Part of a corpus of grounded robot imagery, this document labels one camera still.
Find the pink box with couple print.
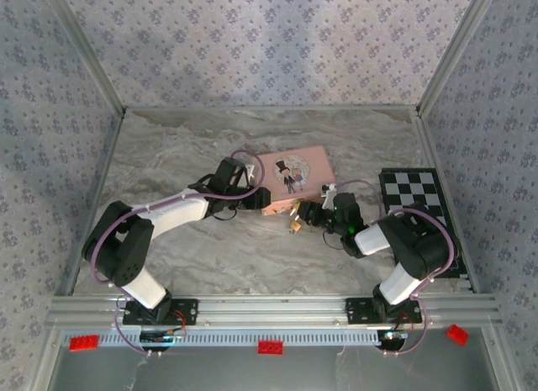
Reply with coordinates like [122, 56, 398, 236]
[251, 144, 338, 218]

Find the black and silver chessboard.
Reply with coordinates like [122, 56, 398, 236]
[377, 167, 469, 281]

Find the red toy brick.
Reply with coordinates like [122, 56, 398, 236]
[446, 323, 470, 347]
[68, 334, 101, 352]
[256, 340, 284, 356]

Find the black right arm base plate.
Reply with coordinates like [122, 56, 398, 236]
[345, 296, 423, 325]

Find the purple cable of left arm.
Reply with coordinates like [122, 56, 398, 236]
[89, 148, 267, 359]

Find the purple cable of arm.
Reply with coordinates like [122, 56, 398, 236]
[335, 177, 458, 359]
[89, 148, 267, 359]

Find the aluminium mounting rail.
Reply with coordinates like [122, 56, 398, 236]
[45, 293, 504, 330]

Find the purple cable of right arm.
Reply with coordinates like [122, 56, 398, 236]
[335, 177, 458, 359]

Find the aluminium table side rail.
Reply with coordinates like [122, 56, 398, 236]
[413, 108, 481, 294]

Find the slotted grey cable duct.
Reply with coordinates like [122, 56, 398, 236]
[61, 326, 384, 349]

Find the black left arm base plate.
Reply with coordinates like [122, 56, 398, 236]
[120, 297, 200, 327]

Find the aluminium frame post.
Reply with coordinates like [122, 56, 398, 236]
[40, 0, 128, 117]
[414, 0, 502, 119]

